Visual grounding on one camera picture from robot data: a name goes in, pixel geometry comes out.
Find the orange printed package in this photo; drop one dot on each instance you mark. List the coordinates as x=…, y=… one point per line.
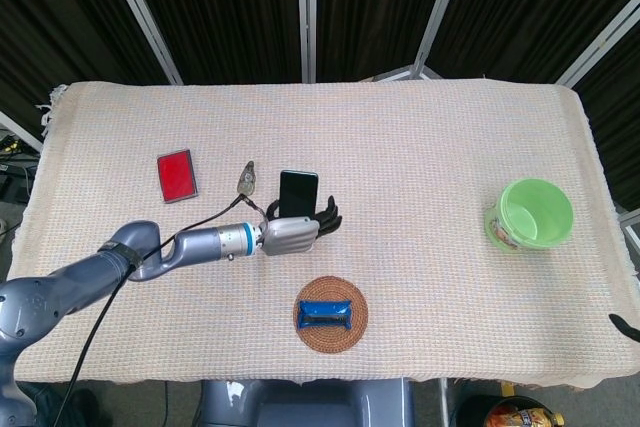
x=525, y=414

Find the white screen frame post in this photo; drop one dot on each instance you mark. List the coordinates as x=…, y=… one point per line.
x=600, y=42
x=17, y=127
x=142, y=14
x=437, y=12
x=308, y=12

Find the red rectangular card case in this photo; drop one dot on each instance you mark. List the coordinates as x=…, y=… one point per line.
x=176, y=177

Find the beige woven tablecloth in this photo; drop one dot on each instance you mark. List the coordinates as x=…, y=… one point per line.
x=400, y=147

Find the round woven rattan coaster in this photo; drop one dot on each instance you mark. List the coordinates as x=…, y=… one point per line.
x=331, y=314

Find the grey robot torso base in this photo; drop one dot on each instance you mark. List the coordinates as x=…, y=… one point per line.
x=307, y=404

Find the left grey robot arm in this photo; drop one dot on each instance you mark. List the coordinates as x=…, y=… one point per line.
x=100, y=267

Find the green plastic bucket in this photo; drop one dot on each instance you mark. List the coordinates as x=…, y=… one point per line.
x=532, y=219

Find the black smartphone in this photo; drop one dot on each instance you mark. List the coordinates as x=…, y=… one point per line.
x=298, y=193

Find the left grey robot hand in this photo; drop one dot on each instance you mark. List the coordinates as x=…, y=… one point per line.
x=290, y=237

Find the blue snack bar packet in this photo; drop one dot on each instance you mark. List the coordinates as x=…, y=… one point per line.
x=325, y=314

